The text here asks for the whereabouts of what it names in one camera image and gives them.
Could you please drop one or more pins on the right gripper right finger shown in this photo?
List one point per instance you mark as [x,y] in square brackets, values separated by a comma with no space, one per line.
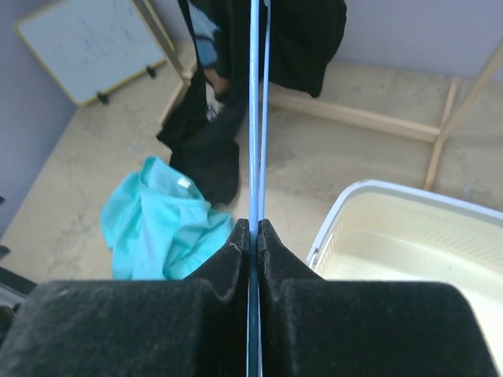
[317,327]

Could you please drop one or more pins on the white laundry basket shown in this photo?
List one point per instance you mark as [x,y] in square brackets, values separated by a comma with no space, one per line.
[378,230]

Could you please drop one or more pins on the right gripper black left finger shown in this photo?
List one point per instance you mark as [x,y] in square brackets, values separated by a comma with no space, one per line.
[196,326]

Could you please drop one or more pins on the light blue wire hanger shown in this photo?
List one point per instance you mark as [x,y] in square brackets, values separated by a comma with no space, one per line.
[254,367]

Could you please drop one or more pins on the wooden clothes rack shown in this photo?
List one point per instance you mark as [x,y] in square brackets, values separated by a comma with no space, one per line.
[287,100]

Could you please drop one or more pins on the black t shirt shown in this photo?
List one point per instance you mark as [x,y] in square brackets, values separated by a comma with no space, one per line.
[201,131]

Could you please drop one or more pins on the teal t shirt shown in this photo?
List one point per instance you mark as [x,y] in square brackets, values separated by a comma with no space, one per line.
[158,225]

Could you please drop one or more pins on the small whiteboard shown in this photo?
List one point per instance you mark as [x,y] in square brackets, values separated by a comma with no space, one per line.
[91,47]

